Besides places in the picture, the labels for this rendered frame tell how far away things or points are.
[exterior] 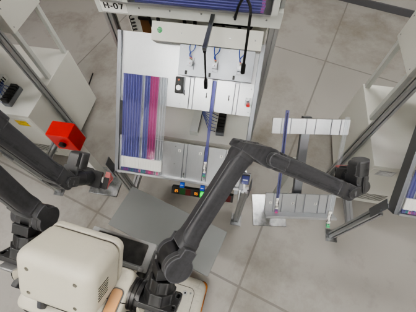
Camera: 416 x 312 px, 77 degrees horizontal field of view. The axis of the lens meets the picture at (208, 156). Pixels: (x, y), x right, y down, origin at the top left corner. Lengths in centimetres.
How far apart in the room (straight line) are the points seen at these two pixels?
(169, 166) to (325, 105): 183
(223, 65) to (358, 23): 281
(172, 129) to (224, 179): 104
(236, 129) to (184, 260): 111
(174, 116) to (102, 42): 192
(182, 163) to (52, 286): 86
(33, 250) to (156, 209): 86
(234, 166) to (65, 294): 50
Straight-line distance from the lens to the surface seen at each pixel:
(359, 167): 105
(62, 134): 169
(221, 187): 70
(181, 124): 171
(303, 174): 85
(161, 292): 79
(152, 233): 148
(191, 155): 137
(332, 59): 328
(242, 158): 70
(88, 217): 230
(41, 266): 74
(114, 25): 143
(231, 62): 125
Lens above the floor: 201
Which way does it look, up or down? 62 degrees down
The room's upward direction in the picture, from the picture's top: 2 degrees counter-clockwise
